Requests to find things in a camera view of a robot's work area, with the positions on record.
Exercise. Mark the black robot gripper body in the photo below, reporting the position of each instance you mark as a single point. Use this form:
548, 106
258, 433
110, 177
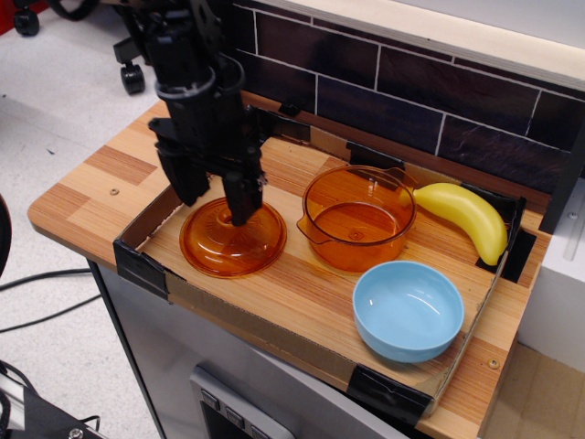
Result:
207, 120

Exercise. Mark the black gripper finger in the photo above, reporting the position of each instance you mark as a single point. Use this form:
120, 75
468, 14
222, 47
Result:
244, 197
189, 181

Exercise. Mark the orange transparent pot lid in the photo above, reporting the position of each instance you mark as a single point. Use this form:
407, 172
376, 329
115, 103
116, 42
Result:
214, 246

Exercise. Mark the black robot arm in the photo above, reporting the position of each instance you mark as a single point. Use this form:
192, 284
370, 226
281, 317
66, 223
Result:
176, 33

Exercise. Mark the orange transparent pot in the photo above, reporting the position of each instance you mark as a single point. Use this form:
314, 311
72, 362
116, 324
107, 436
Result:
356, 217

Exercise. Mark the black office chair base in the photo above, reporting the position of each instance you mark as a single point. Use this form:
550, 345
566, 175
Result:
132, 76

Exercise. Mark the light blue bowl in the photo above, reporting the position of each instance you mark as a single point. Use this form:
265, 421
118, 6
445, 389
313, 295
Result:
407, 311

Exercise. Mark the black caster wheel top left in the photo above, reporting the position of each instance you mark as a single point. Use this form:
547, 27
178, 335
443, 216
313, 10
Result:
25, 20

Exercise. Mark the taped cardboard fence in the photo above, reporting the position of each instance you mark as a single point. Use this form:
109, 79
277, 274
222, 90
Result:
298, 308

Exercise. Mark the yellow plastic banana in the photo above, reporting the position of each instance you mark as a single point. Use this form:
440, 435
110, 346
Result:
470, 212

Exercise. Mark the black equipment bottom left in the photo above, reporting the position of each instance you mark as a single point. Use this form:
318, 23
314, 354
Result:
25, 414

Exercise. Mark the black vertical post right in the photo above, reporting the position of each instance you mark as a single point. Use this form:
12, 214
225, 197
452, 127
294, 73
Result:
566, 183

